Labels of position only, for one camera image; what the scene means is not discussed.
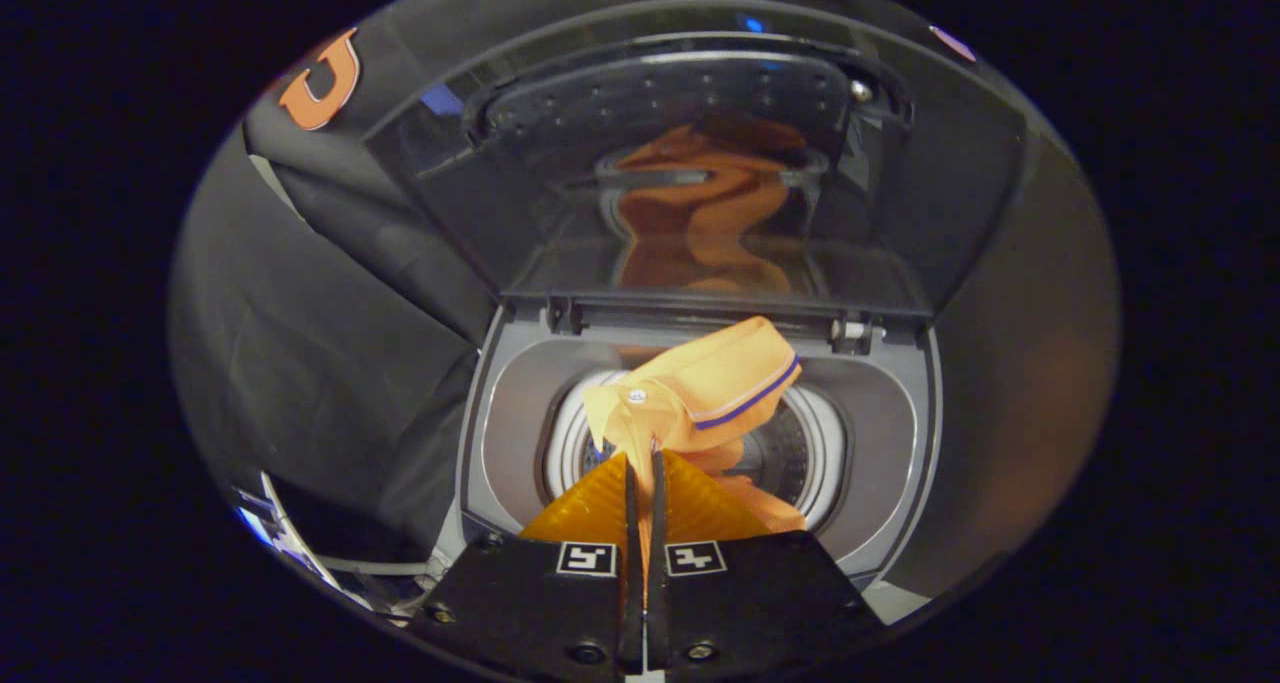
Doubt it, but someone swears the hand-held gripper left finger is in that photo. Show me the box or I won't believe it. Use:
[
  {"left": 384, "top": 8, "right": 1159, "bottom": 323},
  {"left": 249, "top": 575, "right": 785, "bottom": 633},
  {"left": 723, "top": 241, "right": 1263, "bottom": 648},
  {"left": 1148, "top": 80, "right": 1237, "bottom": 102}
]
[{"left": 405, "top": 451, "right": 647, "bottom": 682}]

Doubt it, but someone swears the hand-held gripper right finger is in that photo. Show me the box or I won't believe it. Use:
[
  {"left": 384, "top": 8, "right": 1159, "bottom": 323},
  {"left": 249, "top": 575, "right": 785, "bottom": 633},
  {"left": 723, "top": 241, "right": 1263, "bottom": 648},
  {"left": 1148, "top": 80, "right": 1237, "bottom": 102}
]
[{"left": 646, "top": 449, "right": 887, "bottom": 683}]

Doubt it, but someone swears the orange polo shirt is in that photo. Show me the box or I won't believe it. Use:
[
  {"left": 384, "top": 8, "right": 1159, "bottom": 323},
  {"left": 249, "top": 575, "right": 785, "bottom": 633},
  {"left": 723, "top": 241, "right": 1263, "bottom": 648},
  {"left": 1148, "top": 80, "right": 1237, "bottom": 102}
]
[{"left": 583, "top": 315, "right": 807, "bottom": 604}]

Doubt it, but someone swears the black backdrop cloth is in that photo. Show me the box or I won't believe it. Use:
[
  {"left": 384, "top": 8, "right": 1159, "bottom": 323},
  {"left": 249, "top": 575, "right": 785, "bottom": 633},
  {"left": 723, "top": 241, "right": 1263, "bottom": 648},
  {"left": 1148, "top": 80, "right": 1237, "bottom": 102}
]
[{"left": 170, "top": 0, "right": 1121, "bottom": 604}]

